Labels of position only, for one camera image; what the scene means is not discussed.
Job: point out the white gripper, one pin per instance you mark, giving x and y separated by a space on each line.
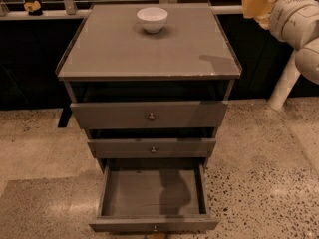
289 16

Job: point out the yellow sponge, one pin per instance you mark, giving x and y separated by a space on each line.
255 8

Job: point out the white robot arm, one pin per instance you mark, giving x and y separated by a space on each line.
303 62

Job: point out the grey drawer cabinet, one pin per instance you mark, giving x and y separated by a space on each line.
114 60

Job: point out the round top drawer knob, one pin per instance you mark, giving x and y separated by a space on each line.
151 117

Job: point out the grey top drawer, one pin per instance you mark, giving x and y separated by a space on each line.
135 115

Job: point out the grey middle drawer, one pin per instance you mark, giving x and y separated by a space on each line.
141 148

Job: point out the grey open bottom drawer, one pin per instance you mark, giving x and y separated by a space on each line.
167 192

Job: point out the white ceramic bowl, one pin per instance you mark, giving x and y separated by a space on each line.
152 19

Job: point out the small yellow black object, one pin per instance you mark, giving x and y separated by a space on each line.
33 8

